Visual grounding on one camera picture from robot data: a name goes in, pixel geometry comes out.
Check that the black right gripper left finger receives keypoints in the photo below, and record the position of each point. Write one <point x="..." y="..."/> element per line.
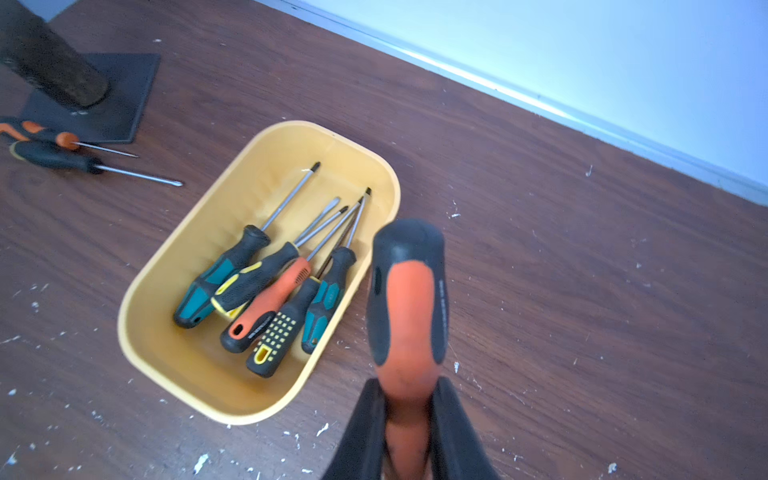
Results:
<point x="360" y="452"/>

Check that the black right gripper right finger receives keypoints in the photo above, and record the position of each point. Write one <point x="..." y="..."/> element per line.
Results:
<point x="455" y="450"/>

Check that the black yellow dotted screwdriver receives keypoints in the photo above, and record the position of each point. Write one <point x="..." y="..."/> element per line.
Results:
<point x="283" y="329"/>

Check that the small green handled screwdriver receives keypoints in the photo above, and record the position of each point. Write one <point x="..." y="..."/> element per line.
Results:
<point x="333" y="281"/>

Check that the orange handled screwdriver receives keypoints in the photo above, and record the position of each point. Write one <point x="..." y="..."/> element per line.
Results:
<point x="251" y="296"/>

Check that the orange black large screwdriver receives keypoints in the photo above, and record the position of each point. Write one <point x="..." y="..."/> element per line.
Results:
<point x="407" y="322"/>

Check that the black yellow long screwdriver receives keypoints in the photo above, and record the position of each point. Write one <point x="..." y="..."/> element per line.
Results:
<point x="258" y="279"/>

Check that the green black handled screwdriver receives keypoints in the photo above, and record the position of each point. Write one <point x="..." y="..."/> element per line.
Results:
<point x="196" y="304"/>

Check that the small orange precision screwdriver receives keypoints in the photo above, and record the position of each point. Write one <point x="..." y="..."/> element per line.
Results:
<point x="27" y="130"/>

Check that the small black precision screwdriver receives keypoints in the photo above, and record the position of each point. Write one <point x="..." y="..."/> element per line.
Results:
<point x="50" y="156"/>

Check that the yellow plastic storage box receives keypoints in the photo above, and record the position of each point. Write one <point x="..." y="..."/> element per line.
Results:
<point x="191" y="364"/>

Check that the pink artificial blossom tree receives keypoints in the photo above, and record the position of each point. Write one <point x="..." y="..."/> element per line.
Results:
<point x="32" y="50"/>

